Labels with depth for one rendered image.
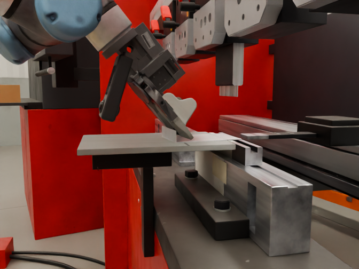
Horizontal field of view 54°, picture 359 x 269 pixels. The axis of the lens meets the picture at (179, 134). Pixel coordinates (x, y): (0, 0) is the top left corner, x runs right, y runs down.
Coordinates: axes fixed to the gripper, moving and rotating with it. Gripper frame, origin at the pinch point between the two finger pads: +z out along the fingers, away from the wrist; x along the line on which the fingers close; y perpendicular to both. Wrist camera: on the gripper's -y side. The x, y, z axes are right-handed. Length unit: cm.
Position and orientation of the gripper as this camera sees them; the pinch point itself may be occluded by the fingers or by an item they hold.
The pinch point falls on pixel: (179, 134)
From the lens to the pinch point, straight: 65.6
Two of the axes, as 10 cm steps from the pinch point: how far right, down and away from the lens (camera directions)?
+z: 6.1, 7.3, 3.1
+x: -3.2, -1.2, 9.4
